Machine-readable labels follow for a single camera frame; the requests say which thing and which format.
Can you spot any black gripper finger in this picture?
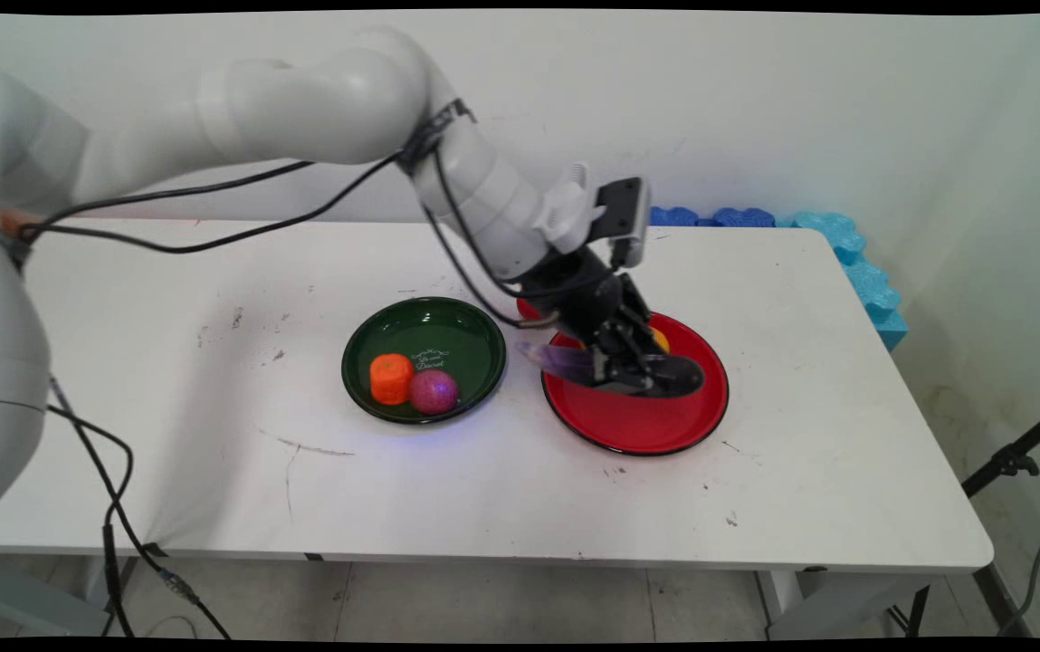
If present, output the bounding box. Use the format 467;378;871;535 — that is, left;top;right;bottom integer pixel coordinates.
590;348;658;398
622;312;667;369

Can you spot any dark green plate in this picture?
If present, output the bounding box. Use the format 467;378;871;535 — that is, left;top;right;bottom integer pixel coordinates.
341;296;509;426

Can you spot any purple toy eggplant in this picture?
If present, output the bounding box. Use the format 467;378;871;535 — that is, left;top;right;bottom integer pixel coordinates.
516;340;707;400

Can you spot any light blue foam mat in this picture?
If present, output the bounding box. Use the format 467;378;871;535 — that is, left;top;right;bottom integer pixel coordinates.
789;212;909;353

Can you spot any black tripod leg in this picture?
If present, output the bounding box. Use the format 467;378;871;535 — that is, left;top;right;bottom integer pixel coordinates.
961;398;1040;637

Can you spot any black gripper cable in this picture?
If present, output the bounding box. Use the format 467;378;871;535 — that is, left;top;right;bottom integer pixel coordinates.
17;149;561;329

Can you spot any orange carrot piece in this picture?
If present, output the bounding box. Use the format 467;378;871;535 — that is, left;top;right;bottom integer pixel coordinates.
369;352;416;407

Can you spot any red plate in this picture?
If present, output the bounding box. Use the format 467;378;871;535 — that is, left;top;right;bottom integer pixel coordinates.
540;311;730;457

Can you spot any white table leg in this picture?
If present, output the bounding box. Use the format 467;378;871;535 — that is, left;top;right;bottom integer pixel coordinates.
0;554;138;638
753;568;934;640

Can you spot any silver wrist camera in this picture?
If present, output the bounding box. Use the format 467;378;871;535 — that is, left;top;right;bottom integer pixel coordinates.
590;176;654;270

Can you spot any reddish purple round vegetable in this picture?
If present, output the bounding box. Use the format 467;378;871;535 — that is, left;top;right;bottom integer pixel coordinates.
408;368;461;417

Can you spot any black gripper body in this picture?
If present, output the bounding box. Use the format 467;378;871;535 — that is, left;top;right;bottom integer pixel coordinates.
518;247;654;352

